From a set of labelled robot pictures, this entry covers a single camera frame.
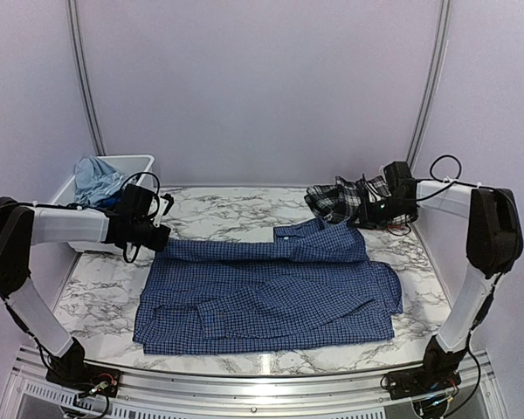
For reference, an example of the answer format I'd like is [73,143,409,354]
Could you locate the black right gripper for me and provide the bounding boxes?
[347,195,416,230]

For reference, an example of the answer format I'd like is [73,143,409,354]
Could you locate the blue checked shirt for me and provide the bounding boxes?
[133,219,403,355]

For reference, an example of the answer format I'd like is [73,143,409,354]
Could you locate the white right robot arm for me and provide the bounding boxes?
[349,161,524,391]

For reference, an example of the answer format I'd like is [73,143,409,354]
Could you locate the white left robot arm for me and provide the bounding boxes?
[0,184,174,388]

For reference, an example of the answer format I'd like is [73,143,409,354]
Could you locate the black white plaid garment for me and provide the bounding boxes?
[304,175,418,226]

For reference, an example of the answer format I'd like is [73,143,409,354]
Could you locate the dark blue garment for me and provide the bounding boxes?
[96,196,120,210]

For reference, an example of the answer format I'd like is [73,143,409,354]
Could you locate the light blue garment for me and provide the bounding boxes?
[73,156,128,207]

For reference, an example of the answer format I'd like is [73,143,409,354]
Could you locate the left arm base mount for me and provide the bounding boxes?
[39,338,121,397]

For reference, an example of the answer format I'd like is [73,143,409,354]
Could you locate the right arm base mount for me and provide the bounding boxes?
[381,335,466,400]

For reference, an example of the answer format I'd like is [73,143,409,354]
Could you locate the aluminium front frame rail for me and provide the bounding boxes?
[0,346,510,418]

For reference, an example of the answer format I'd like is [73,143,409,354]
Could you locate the left wall aluminium post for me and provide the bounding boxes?
[65,0,107,156]

